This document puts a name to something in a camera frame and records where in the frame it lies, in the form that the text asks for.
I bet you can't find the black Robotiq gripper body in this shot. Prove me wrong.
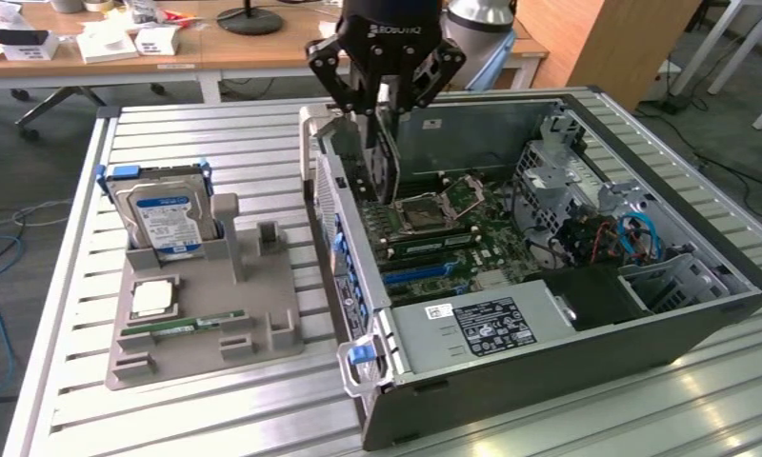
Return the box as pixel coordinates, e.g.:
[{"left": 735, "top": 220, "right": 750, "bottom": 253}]
[{"left": 335, "top": 0, "right": 446, "bottom": 78}]

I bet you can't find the black graphics card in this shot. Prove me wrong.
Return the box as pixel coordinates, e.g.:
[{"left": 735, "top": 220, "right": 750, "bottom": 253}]
[{"left": 320, "top": 105, "right": 403, "bottom": 207}]

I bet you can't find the white paper stack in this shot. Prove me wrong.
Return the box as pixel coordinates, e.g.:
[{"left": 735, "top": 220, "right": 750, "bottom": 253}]
[{"left": 319, "top": 21, "right": 344, "bottom": 51}]

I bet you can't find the black round lamp base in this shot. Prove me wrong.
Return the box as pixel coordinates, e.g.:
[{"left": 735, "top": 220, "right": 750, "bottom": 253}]
[{"left": 216, "top": 0, "right": 285, "bottom": 37}]

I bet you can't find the black RAM slot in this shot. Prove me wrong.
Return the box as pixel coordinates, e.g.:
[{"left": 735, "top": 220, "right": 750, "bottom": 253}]
[
  {"left": 398, "top": 183, "right": 454, "bottom": 200},
  {"left": 380, "top": 250, "right": 462, "bottom": 273},
  {"left": 398, "top": 171, "right": 451, "bottom": 187}
]

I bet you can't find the metal socket cover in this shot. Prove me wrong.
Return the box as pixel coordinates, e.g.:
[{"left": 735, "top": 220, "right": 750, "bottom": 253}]
[{"left": 440, "top": 173, "right": 487, "bottom": 220}]

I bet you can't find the wooden cabinet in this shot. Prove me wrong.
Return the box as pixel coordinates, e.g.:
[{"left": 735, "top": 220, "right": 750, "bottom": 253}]
[{"left": 511, "top": 0, "right": 703, "bottom": 111}]

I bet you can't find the white box with label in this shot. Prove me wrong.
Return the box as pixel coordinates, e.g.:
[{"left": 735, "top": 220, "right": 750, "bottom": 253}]
[{"left": 132, "top": 27, "right": 183, "bottom": 57}]

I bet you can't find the metal drive cage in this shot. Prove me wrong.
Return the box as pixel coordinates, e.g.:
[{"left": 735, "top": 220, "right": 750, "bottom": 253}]
[{"left": 512, "top": 138, "right": 614, "bottom": 249}]

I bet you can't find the CPU socket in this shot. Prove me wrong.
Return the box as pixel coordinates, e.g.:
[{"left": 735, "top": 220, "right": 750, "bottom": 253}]
[{"left": 395, "top": 192, "right": 460, "bottom": 235}]

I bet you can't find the white floor device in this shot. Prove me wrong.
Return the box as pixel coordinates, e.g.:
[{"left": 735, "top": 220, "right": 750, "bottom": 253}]
[{"left": 654, "top": 59, "right": 686, "bottom": 102}]

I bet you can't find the white open cardboard box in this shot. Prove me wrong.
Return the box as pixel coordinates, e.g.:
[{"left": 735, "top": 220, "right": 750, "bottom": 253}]
[{"left": 74, "top": 23, "right": 140, "bottom": 66}]

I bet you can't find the black power adapter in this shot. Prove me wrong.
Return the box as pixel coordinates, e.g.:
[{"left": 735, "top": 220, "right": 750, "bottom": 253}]
[{"left": 654, "top": 94, "right": 695, "bottom": 116}]

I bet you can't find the hard disk in blue carrier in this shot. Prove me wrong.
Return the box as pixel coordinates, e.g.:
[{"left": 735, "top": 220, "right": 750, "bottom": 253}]
[{"left": 93, "top": 159, "right": 215, "bottom": 263}]

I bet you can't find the green motherboard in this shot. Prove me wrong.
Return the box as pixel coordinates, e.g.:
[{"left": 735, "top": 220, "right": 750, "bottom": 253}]
[{"left": 355, "top": 173, "right": 547, "bottom": 306}]

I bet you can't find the blue expansion slot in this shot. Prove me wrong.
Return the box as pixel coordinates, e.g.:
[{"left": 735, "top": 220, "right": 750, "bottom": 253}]
[{"left": 380, "top": 260, "right": 458, "bottom": 288}]

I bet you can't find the black chair base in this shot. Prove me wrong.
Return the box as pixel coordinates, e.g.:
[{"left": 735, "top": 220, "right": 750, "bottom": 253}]
[{"left": 10, "top": 85, "right": 113, "bottom": 143}]

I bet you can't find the wooden desk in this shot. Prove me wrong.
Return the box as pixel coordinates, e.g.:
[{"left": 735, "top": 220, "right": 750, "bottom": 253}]
[{"left": 0, "top": 0, "right": 551, "bottom": 104}]

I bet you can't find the white box with black lid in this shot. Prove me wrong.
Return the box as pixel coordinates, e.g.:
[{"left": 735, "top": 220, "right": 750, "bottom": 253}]
[{"left": 0, "top": 29, "right": 61, "bottom": 62}]

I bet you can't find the black rear label sticker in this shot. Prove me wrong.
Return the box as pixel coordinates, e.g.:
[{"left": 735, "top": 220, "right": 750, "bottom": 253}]
[{"left": 332, "top": 275, "right": 364, "bottom": 337}]

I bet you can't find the grey parts rack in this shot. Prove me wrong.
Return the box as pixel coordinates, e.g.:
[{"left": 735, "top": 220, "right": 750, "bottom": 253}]
[{"left": 104, "top": 192, "right": 305, "bottom": 392}]

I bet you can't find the silver CPU chip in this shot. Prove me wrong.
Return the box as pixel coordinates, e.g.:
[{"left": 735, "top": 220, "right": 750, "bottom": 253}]
[{"left": 129, "top": 280, "right": 183, "bottom": 321}]

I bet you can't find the grey power supply unit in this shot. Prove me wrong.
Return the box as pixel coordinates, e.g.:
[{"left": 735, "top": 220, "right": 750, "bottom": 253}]
[{"left": 379, "top": 279, "right": 578, "bottom": 378}]

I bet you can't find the metal disk bay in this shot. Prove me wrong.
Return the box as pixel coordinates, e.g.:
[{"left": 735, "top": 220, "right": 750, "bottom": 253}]
[{"left": 618, "top": 251, "right": 735, "bottom": 316}]

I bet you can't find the green RAM stick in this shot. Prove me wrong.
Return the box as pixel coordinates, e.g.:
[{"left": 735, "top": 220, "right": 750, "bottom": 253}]
[{"left": 120, "top": 309, "right": 248, "bottom": 339}]

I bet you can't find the black open PC case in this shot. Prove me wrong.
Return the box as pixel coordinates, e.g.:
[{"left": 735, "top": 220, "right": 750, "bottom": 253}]
[{"left": 297, "top": 85, "right": 762, "bottom": 452}]

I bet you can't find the black wire bundle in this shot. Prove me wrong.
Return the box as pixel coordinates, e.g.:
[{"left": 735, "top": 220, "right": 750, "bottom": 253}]
[{"left": 523, "top": 221, "right": 590, "bottom": 270}]

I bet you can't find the white desk frame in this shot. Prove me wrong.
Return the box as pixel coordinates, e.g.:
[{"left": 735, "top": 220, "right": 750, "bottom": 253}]
[{"left": 670, "top": 0, "right": 762, "bottom": 129}]

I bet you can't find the red wire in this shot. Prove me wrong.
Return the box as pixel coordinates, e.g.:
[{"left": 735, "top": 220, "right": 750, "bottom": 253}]
[{"left": 593, "top": 218, "right": 614, "bottom": 264}]

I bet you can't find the blue SATA wire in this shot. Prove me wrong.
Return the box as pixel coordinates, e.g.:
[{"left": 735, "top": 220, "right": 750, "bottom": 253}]
[{"left": 615, "top": 211, "right": 667, "bottom": 262}]

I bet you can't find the grey floor cable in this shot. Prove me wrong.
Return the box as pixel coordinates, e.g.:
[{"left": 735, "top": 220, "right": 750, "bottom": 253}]
[{"left": 0, "top": 198, "right": 72, "bottom": 229}]

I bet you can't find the blue floor cable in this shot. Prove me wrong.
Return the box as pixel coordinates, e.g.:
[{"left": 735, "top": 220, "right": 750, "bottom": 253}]
[{"left": 0, "top": 228, "right": 26, "bottom": 407}]

